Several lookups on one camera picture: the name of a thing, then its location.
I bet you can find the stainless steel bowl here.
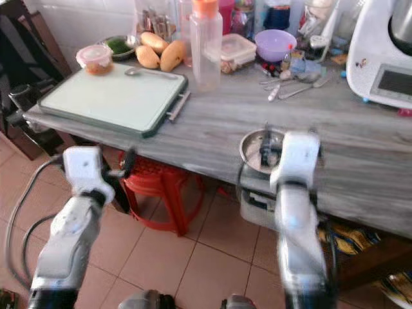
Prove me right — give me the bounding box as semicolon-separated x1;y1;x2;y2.
239;127;290;174

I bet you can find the red plastic stool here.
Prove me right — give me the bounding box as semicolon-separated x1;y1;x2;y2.
121;154;205;238

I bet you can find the white storage box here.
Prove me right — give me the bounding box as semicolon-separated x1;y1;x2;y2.
239;180;281;231

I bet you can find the green-rimmed cutting board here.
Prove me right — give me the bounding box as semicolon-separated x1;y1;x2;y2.
37;64;192;138

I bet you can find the long metal spoon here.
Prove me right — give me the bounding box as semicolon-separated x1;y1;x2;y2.
280;76;332;100

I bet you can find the small blue packet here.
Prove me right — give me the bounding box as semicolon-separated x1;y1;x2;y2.
286;50;323;79

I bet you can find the clear lidded food container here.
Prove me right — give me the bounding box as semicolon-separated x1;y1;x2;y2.
220;33;258;74

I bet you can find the dark wooden chair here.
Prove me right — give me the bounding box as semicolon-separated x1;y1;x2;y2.
0;0;71;162

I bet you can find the purple plastic bowl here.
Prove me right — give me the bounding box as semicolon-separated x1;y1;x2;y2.
254;29;298;63

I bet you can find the yellow mango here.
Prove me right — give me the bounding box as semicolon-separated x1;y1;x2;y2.
135;45;162;70
140;32;170;55
160;40;186;73

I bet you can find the clear tub with orange food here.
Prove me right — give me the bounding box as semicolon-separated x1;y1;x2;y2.
75;43;113;76

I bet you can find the orange-capped clear bottle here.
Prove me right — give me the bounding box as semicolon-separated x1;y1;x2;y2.
190;0;223;93

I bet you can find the colourful patterned cloth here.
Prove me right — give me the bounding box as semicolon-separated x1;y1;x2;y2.
319;216;412;303

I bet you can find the dish with green food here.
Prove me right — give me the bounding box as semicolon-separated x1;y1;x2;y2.
100;35;142;62

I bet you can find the black handheld appliance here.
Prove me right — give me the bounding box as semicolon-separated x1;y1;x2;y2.
6;84;42;126

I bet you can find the red-topped jar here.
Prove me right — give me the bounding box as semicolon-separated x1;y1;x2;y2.
219;0;255;36

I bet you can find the dark jar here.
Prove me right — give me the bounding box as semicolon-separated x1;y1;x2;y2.
264;0;292;31

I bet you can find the tall clear bottle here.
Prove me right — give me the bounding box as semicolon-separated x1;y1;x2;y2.
177;0;195;68

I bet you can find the white kitchen appliance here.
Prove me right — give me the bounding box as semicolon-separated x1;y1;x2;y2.
346;0;412;111

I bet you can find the glass jar of utensils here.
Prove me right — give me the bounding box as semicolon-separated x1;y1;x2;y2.
135;0;178;41

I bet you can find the black backpack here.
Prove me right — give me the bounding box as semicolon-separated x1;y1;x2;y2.
0;10;62;110

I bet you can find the grey robot right leg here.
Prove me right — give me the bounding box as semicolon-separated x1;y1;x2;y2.
220;294;258;309

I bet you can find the dark wooden table beam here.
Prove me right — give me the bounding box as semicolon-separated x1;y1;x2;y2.
335;235;412;290

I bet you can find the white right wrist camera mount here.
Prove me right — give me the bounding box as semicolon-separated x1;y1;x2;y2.
269;131;323;187

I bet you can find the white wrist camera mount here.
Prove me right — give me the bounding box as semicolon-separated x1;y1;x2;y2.
269;131;323;187
62;145;115;197

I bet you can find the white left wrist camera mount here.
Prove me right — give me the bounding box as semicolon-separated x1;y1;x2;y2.
62;145;115;197

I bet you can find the white-handled utensil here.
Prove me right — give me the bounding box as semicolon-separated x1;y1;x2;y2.
267;82;287;102

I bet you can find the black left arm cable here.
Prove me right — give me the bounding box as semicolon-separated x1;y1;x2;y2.
3;154;71;297

